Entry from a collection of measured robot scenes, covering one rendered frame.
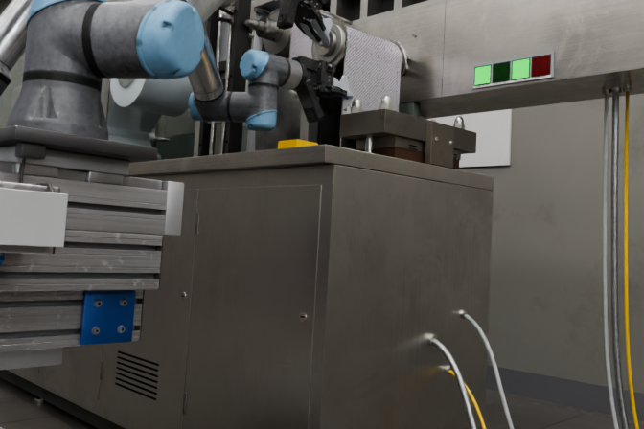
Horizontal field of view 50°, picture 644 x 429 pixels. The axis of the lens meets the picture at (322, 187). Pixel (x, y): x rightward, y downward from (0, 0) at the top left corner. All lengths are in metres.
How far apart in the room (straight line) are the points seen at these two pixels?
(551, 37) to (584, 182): 1.61
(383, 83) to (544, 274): 1.75
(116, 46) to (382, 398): 1.02
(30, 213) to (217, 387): 1.00
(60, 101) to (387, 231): 0.84
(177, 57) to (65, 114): 0.18
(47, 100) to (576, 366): 2.85
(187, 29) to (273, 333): 0.81
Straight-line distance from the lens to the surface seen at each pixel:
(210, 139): 2.15
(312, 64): 1.82
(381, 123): 1.73
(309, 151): 1.52
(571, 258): 3.47
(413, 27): 2.23
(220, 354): 1.80
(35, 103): 1.10
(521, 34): 1.99
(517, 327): 3.60
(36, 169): 1.06
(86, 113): 1.10
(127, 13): 1.08
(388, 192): 1.63
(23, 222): 0.92
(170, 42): 1.04
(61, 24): 1.12
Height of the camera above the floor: 0.68
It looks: 5 degrees up
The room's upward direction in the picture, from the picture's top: 3 degrees clockwise
